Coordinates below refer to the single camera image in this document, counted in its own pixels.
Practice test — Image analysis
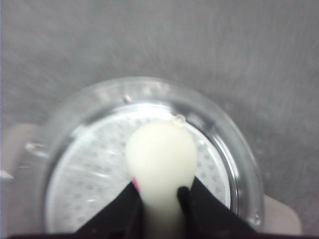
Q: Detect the stainless steel steamer pot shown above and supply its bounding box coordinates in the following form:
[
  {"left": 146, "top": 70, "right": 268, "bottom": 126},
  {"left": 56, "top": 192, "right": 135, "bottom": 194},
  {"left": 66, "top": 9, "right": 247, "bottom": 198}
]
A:
[{"left": 0, "top": 77, "right": 302, "bottom": 238}]

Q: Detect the panda bun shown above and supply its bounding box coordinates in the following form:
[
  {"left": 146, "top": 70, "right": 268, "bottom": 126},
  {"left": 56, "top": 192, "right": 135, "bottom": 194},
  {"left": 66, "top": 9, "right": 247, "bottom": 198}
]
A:
[{"left": 125, "top": 120, "right": 197, "bottom": 239}]

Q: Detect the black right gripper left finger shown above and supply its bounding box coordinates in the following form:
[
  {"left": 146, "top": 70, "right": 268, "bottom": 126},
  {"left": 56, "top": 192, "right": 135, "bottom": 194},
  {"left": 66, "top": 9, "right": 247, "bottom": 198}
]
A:
[{"left": 76, "top": 182, "right": 144, "bottom": 233}]

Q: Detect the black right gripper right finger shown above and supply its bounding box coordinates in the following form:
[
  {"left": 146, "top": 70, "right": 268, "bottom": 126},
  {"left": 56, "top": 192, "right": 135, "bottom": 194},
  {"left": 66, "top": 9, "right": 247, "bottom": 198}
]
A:
[{"left": 177, "top": 178, "right": 256, "bottom": 233}]

